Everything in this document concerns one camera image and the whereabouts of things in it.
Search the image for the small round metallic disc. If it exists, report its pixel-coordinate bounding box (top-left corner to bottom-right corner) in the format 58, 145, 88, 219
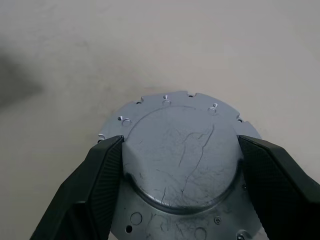
98, 90, 270, 240

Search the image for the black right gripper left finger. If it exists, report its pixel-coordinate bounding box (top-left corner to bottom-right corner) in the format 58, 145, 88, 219
29, 134, 125, 240

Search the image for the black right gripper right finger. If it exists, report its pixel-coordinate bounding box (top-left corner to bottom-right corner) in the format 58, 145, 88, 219
236, 134, 320, 240

